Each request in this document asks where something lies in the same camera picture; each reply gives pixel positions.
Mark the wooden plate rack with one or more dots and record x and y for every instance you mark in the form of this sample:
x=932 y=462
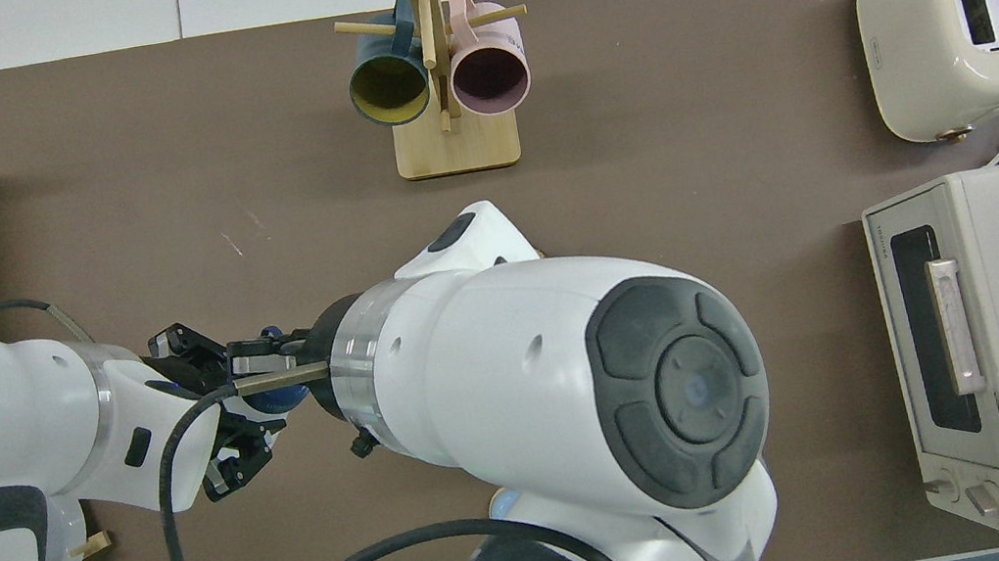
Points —
x=93 y=544

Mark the dark teal mug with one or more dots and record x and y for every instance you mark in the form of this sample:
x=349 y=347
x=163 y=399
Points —
x=387 y=89

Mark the squeeze bottle with blue cap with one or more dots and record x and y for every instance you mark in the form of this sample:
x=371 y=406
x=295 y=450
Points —
x=266 y=409

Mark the brown table mat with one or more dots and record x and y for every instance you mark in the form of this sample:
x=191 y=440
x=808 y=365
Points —
x=735 y=136

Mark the pink mug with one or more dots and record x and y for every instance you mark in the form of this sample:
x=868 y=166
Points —
x=489 y=79

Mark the pale grey plate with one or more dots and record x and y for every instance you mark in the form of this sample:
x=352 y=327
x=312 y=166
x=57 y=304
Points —
x=68 y=518

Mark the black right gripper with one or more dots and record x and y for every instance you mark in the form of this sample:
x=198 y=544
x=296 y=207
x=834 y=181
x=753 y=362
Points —
x=321 y=357

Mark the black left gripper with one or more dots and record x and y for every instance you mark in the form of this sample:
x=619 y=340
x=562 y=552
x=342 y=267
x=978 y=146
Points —
x=218 y=382

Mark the wooden mug tree stand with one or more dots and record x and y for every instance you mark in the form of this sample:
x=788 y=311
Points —
x=459 y=143

